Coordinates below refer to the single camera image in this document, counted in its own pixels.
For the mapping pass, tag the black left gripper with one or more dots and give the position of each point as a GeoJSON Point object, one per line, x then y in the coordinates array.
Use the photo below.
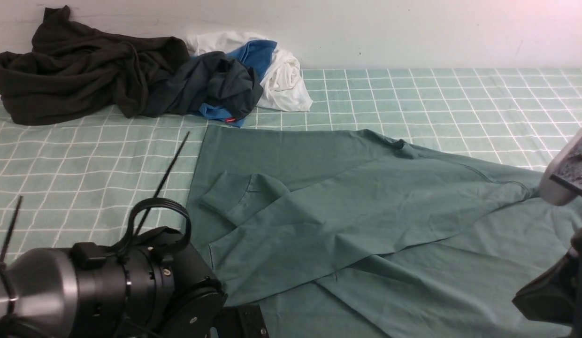
{"type": "Point", "coordinates": [245, 321]}

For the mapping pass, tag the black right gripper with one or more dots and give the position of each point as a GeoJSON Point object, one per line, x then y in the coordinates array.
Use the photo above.
{"type": "Point", "coordinates": [556, 295]}

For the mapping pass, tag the green long-sleeve shirt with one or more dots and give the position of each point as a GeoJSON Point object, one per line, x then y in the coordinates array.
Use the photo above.
{"type": "Point", "coordinates": [350, 234]}

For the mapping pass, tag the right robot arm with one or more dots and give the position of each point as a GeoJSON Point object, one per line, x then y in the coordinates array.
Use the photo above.
{"type": "Point", "coordinates": [562, 179]}

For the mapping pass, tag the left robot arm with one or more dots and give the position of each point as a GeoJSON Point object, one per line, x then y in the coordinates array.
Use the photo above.
{"type": "Point", "coordinates": [163, 290]}

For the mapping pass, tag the white crumpled garment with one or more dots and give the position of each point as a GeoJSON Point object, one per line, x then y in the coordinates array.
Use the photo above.
{"type": "Point", "coordinates": [284, 88]}

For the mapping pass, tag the green checkered tablecloth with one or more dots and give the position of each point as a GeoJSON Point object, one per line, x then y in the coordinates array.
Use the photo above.
{"type": "Point", "coordinates": [79, 179]}

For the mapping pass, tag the dark grey crumpled garment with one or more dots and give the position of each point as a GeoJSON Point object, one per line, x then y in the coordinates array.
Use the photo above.
{"type": "Point", "coordinates": [213, 78]}

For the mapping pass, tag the blue crumpled garment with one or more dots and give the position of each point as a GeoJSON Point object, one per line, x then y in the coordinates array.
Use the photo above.
{"type": "Point", "coordinates": [255, 54]}

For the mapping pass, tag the dark olive crumpled garment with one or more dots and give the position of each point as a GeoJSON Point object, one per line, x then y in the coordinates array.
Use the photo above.
{"type": "Point", "coordinates": [74, 70]}

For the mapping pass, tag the black cable tie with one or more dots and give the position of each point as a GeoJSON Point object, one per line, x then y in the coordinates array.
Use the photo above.
{"type": "Point", "coordinates": [137, 208]}

